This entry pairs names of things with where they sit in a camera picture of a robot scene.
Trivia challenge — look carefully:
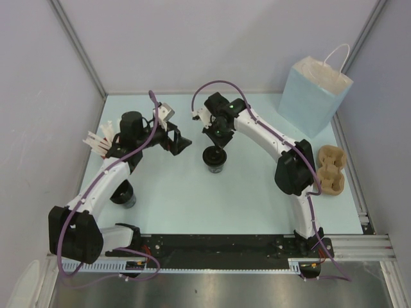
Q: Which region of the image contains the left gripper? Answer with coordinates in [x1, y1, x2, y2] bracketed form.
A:
[136, 121, 191, 156]

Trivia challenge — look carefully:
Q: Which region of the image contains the single black coffee cup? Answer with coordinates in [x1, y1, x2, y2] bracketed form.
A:
[202, 144, 229, 175]

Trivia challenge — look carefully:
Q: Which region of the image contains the black cup lid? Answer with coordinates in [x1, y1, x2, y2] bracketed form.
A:
[202, 144, 229, 167]

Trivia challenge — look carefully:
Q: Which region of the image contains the light blue paper bag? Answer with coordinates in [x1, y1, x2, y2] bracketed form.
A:
[277, 44, 353, 138]

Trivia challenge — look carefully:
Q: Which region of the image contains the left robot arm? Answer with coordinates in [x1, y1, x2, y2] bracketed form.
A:
[48, 105, 191, 264]

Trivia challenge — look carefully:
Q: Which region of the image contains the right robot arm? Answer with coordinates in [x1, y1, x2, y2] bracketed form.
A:
[192, 92, 322, 257]

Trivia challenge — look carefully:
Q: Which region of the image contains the black cup left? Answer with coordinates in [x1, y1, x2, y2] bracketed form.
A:
[110, 180, 136, 209]

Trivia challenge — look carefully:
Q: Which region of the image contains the brown cardboard cup carrier stack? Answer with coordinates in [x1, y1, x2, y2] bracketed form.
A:
[317, 145, 347, 196]

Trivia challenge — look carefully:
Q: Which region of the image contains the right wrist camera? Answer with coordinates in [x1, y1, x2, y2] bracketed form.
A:
[191, 107, 213, 128]

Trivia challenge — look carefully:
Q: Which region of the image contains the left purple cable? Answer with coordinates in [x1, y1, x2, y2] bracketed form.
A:
[57, 90, 161, 288]

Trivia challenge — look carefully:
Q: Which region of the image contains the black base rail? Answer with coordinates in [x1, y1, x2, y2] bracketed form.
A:
[137, 234, 334, 269]

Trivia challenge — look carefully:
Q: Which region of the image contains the white cable duct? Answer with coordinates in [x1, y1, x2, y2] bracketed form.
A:
[80, 259, 322, 275]

